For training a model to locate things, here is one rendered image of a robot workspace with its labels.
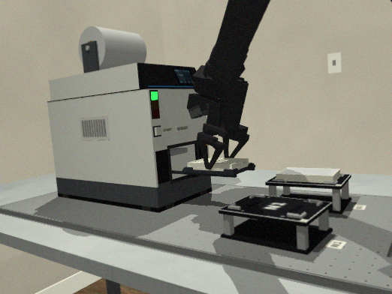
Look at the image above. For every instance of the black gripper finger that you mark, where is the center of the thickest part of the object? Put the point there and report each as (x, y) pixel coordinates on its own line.
(242, 142)
(218, 146)

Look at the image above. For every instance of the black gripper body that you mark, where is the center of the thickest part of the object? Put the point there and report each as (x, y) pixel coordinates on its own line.
(229, 125)

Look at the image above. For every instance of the white multi-well plate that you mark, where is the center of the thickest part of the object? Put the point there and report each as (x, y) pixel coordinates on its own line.
(317, 175)

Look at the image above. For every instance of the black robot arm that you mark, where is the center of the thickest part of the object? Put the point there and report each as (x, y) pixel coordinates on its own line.
(219, 79)

